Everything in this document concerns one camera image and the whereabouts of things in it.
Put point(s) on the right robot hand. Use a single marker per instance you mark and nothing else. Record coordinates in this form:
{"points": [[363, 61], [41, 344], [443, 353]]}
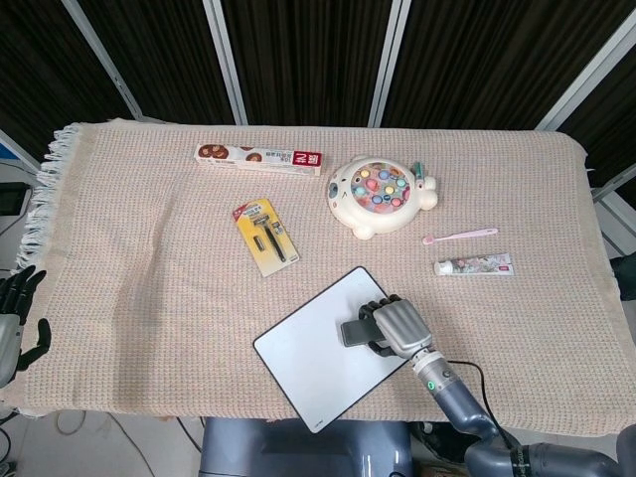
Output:
{"points": [[402, 325]]}

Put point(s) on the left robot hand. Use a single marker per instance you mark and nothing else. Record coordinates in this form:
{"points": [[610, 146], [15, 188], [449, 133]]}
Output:
{"points": [[10, 338]]}

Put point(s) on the grey whiteboard eraser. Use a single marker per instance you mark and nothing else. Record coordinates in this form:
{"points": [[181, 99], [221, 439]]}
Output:
{"points": [[355, 334]]}

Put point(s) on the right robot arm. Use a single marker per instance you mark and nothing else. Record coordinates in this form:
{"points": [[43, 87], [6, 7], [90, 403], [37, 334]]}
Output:
{"points": [[457, 402]]}

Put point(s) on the white rectangular board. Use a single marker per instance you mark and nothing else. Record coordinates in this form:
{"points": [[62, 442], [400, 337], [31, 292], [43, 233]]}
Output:
{"points": [[308, 358]]}

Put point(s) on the floral toothpaste tube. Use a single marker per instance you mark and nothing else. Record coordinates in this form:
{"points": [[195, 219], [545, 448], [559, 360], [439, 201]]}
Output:
{"points": [[477, 264]]}

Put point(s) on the pink toothbrush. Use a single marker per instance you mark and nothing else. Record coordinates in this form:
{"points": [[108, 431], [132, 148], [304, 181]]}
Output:
{"points": [[459, 235]]}

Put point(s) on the cream fishing game toy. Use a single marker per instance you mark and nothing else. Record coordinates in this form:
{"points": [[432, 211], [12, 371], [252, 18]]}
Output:
{"points": [[377, 213]]}

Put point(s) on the beige waffle-weave tablecloth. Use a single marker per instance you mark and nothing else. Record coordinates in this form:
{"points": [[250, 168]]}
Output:
{"points": [[149, 323]]}

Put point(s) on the grey-blue robot torso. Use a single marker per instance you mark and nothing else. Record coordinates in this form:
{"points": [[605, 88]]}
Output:
{"points": [[298, 447]]}

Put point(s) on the razor in yellow blister pack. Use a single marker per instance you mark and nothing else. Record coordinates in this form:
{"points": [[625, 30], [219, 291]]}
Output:
{"points": [[266, 238]]}

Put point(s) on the long cookie box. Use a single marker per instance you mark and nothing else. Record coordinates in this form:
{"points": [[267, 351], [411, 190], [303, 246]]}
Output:
{"points": [[258, 160]]}

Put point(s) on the white frame post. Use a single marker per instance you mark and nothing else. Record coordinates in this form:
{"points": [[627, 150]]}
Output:
{"points": [[102, 57], [224, 59], [586, 74], [391, 59]]}

